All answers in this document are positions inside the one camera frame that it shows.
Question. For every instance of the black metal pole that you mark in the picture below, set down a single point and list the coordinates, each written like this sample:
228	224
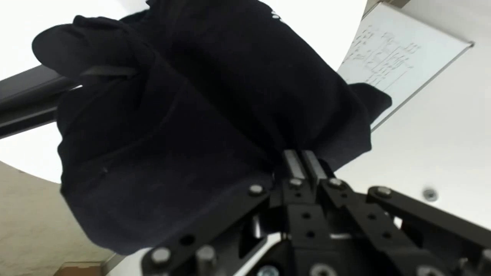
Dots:
32	96

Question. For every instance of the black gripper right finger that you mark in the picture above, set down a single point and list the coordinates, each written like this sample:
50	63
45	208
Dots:
369	230

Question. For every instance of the leaning whiteboard with black scribbles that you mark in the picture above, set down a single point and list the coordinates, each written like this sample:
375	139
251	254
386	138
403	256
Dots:
409	55

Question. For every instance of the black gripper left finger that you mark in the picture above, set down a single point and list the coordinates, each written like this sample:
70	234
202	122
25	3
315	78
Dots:
302	219

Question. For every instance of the black t-shirt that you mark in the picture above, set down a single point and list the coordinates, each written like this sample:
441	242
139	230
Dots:
205	116

